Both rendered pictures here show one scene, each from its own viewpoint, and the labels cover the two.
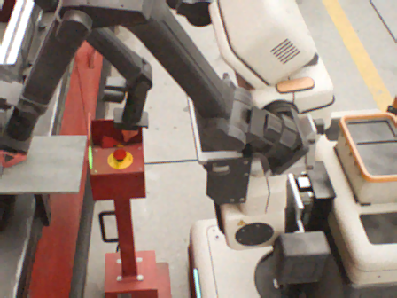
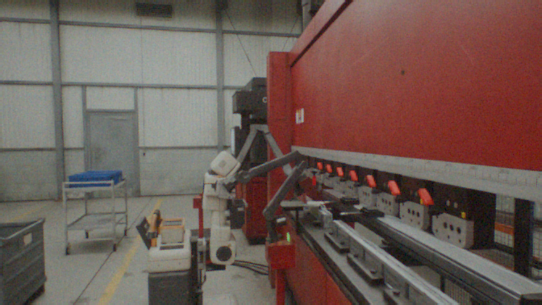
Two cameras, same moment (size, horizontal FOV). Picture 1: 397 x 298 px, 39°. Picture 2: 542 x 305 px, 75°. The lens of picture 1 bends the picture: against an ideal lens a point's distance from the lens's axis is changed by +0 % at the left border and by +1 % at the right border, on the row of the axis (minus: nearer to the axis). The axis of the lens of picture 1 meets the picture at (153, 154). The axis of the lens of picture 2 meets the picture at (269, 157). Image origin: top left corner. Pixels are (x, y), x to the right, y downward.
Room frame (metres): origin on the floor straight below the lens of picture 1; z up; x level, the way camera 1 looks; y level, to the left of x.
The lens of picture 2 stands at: (3.36, -0.33, 1.47)
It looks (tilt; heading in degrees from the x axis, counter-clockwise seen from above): 3 degrees down; 170
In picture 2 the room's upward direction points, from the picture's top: straight up
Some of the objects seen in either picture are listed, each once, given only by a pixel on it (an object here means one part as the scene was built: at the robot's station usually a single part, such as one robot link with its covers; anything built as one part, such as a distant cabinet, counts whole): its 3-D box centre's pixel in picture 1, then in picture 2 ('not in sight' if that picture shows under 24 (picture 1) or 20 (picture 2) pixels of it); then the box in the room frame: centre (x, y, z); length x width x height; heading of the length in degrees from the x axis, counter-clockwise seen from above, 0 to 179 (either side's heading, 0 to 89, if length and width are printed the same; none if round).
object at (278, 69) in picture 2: not in sight; (310, 169); (-0.05, 0.67, 1.15); 0.85 x 0.25 x 2.30; 87
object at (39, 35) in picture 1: (39, 50); (335, 242); (1.52, 0.36, 0.89); 0.30 x 0.05 x 0.03; 177
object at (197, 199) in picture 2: not in sight; (201, 229); (-0.78, -0.45, 0.41); 0.25 x 0.20 x 0.83; 87
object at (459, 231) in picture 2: not in sight; (461, 213); (2.49, 0.37, 1.26); 0.15 x 0.09 x 0.17; 177
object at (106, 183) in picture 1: (117, 155); (280, 249); (1.16, 0.11, 0.75); 0.20 x 0.16 x 0.18; 1
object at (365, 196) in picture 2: not in sight; (373, 185); (1.89, 0.40, 1.26); 0.15 x 0.09 x 0.17; 177
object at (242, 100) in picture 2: not in sight; (245, 133); (-0.36, 0.05, 1.53); 0.51 x 0.25 x 0.85; 2
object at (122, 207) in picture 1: (125, 227); (280, 303); (1.16, 0.11, 0.39); 0.05 x 0.05 x 0.54; 1
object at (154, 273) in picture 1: (137, 278); not in sight; (1.16, 0.08, 0.06); 0.25 x 0.20 x 0.12; 91
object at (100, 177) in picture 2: not in sight; (93, 181); (-1.68, -1.89, 0.92); 0.50 x 0.36 x 0.18; 92
